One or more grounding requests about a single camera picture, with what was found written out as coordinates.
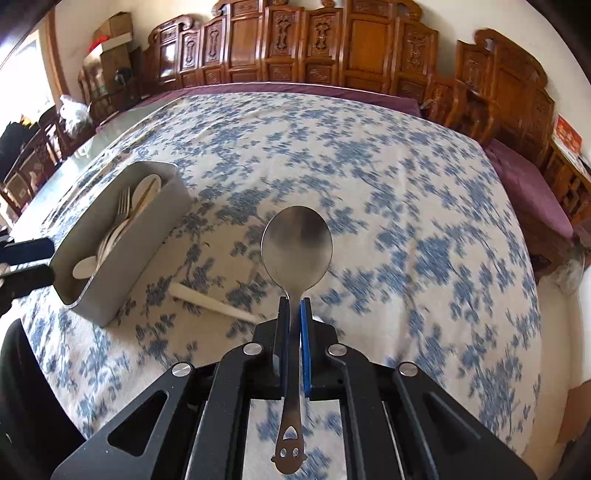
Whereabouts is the flat cardboard sheet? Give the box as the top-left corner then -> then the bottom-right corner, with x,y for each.
556,385 -> 591,444

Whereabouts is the small cardboard box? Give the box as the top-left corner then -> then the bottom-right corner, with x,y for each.
92,11 -> 135,43

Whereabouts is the dark clothing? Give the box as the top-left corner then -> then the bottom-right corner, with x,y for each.
0,318 -> 86,480

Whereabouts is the small white spoon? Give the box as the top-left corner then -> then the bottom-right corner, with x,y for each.
73,255 -> 99,281

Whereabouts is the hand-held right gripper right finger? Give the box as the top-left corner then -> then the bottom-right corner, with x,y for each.
300,298 -> 539,480

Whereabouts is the window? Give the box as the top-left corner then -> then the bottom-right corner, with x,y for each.
0,28 -> 57,121

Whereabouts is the carved wooden chair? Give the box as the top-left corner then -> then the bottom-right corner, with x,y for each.
300,0 -> 440,117
198,0 -> 306,86
142,14 -> 206,94

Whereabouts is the cream plastic knife handle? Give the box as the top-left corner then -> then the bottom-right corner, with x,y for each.
167,282 -> 260,324

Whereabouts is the wooden side table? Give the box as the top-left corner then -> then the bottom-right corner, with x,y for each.
545,138 -> 591,232

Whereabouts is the cream plastic fork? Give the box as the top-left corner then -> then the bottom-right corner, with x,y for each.
104,186 -> 133,246

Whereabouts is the white plastic bag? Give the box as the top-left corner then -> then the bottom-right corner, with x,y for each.
58,94 -> 90,133

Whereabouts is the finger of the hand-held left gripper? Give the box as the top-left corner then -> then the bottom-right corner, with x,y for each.
0,265 -> 57,315
0,237 -> 55,268

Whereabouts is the blue floral blanket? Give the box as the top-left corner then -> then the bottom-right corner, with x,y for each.
11,92 -> 543,480

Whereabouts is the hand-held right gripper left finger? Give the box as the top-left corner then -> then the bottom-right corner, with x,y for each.
51,296 -> 291,480

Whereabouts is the wooden dining chair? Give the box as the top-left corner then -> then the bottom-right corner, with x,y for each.
18,111 -> 64,168
0,171 -> 38,218

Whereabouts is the grey rectangular utensil container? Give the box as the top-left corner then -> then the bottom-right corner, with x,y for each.
48,161 -> 194,329

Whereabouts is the metal spoon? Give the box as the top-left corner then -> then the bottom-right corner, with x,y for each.
261,205 -> 334,476

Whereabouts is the white and red box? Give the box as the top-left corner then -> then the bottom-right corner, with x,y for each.
83,32 -> 133,57

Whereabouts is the large cream plastic spoon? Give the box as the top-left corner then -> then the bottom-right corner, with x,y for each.
97,174 -> 163,262

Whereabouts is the grey plastic bag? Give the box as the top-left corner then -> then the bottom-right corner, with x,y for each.
551,258 -> 587,296

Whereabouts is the carved wooden armchair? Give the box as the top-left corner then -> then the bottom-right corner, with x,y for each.
425,28 -> 557,172

